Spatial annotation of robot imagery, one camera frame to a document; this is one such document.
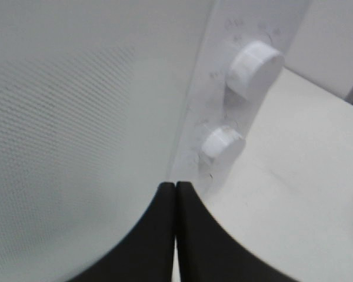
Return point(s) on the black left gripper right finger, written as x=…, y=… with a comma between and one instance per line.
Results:
x=206, y=252

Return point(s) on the white timer knob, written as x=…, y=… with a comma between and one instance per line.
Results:
x=222, y=147

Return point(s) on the white microwave door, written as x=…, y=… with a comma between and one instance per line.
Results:
x=92, y=95

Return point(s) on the white microwave oven body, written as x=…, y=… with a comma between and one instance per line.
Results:
x=210, y=103

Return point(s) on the white upper power knob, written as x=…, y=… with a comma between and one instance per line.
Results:
x=254, y=69

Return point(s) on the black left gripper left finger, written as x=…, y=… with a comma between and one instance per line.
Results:
x=146, y=253

